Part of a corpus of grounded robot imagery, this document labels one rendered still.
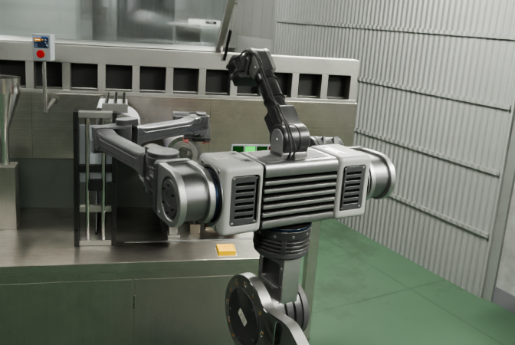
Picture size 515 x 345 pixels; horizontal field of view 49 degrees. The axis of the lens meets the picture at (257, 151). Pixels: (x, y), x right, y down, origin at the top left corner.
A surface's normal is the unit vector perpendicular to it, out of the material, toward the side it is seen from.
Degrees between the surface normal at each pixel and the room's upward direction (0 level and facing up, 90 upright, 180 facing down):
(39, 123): 90
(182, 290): 90
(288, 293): 90
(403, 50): 90
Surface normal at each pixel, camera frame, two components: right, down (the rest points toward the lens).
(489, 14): -0.86, 0.06
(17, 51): 0.22, 0.24
